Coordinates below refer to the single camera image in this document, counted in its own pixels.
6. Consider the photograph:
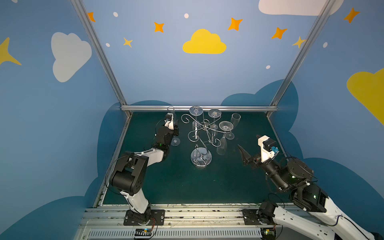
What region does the clear wine glass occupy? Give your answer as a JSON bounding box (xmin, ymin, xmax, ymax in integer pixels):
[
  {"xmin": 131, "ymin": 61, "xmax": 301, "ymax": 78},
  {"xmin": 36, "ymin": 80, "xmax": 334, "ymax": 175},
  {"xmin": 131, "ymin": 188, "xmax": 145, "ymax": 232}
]
[
  {"xmin": 189, "ymin": 106, "xmax": 204, "ymax": 127},
  {"xmin": 167, "ymin": 113, "xmax": 181, "ymax": 147},
  {"xmin": 208, "ymin": 109, "xmax": 222, "ymax": 130},
  {"xmin": 167, "ymin": 106, "xmax": 175, "ymax": 116},
  {"xmin": 226, "ymin": 113, "xmax": 241, "ymax": 140},
  {"xmin": 217, "ymin": 121, "xmax": 234, "ymax": 156}
]

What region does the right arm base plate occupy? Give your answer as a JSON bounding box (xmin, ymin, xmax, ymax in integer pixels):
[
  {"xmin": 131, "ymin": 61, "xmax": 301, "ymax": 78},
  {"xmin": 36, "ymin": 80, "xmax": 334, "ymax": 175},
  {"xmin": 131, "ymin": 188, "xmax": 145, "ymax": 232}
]
[{"xmin": 242, "ymin": 208, "xmax": 275, "ymax": 225}]

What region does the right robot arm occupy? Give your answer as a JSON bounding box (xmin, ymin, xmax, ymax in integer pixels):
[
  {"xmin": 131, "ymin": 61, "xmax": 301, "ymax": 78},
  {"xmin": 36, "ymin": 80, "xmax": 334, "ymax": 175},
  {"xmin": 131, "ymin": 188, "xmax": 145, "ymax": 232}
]
[{"xmin": 239, "ymin": 147, "xmax": 383, "ymax": 240}]

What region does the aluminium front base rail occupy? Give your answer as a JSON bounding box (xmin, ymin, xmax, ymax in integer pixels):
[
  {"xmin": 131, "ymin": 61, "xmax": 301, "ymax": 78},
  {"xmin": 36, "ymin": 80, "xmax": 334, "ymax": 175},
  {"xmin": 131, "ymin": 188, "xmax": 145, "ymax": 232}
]
[{"xmin": 75, "ymin": 203, "xmax": 304, "ymax": 240}]

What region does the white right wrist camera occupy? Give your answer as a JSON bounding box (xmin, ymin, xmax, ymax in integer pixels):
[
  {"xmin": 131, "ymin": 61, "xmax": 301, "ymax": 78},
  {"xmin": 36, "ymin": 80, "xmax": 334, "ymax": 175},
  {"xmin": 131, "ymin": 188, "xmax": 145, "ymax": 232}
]
[{"xmin": 258, "ymin": 135, "xmax": 279, "ymax": 163}]

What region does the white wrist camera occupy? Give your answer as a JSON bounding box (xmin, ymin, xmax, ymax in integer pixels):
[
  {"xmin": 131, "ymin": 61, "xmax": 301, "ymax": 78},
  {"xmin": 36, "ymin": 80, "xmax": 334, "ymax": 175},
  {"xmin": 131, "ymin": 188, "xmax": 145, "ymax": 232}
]
[
  {"xmin": 164, "ymin": 113, "xmax": 175, "ymax": 131},
  {"xmin": 258, "ymin": 135, "xmax": 279, "ymax": 163}
]

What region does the green circuit board left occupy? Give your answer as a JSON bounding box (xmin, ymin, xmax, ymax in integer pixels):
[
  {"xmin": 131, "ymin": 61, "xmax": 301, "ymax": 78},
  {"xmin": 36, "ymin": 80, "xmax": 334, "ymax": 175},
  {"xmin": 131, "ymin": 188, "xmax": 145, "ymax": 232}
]
[{"xmin": 134, "ymin": 228, "xmax": 153, "ymax": 238}]

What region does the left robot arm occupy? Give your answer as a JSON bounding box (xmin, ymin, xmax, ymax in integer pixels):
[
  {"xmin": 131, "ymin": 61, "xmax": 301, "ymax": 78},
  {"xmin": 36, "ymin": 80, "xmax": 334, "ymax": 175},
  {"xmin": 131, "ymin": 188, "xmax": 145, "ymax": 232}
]
[{"xmin": 109, "ymin": 125, "xmax": 179, "ymax": 225}]

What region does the aluminium back frame rail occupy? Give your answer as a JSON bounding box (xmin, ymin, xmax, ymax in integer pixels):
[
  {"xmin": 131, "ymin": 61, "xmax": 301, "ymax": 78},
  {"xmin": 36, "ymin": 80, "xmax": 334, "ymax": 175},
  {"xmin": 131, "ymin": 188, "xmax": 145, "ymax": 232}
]
[{"xmin": 121, "ymin": 105, "xmax": 278, "ymax": 112}]

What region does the green circuit board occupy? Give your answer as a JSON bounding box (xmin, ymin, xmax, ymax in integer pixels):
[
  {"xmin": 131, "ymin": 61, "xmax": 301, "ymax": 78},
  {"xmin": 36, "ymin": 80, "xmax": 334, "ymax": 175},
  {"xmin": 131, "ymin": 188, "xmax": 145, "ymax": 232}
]
[
  {"xmin": 134, "ymin": 228, "xmax": 153, "ymax": 238},
  {"xmin": 261, "ymin": 229, "xmax": 277, "ymax": 240}
]

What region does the aluminium right frame post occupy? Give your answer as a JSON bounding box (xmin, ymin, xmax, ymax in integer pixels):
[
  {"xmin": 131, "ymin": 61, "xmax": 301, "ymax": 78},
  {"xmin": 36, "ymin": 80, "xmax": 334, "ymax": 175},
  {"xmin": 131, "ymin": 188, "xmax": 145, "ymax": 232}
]
[{"xmin": 266, "ymin": 0, "xmax": 337, "ymax": 119}]

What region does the aluminium left frame post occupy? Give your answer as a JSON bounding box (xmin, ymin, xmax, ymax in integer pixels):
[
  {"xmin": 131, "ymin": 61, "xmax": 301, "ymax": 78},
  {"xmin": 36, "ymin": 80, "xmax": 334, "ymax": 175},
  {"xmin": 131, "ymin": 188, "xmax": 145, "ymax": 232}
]
[{"xmin": 71, "ymin": 0, "xmax": 127, "ymax": 107}]

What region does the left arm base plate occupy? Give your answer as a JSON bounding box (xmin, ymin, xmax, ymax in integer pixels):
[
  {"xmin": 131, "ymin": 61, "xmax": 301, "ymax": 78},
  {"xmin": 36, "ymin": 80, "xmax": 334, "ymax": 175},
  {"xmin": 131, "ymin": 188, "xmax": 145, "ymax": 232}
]
[{"xmin": 123, "ymin": 210, "xmax": 165, "ymax": 226}]

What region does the chrome wine glass rack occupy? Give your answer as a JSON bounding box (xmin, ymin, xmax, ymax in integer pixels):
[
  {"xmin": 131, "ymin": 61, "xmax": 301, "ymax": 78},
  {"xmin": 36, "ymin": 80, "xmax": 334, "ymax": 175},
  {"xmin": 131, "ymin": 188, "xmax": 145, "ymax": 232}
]
[{"xmin": 182, "ymin": 111, "xmax": 223, "ymax": 169}]

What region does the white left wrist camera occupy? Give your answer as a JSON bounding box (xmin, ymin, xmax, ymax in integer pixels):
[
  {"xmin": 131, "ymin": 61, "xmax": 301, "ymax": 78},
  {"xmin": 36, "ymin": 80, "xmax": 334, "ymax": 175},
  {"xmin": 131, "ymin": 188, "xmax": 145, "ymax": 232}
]
[{"xmin": 164, "ymin": 113, "xmax": 175, "ymax": 131}]

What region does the aluminium frame post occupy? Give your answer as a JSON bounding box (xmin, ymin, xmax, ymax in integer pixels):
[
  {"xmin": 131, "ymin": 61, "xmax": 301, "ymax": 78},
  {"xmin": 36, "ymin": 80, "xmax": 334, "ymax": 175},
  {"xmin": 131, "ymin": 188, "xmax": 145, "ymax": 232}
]
[
  {"xmin": 266, "ymin": 0, "xmax": 337, "ymax": 119},
  {"xmin": 71, "ymin": 0, "xmax": 127, "ymax": 107}
]

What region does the green circuit board right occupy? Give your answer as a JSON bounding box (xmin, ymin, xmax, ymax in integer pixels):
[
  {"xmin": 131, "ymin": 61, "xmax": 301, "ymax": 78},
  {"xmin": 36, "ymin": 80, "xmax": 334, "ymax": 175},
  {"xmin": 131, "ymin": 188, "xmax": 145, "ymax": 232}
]
[{"xmin": 261, "ymin": 229, "xmax": 277, "ymax": 240}]

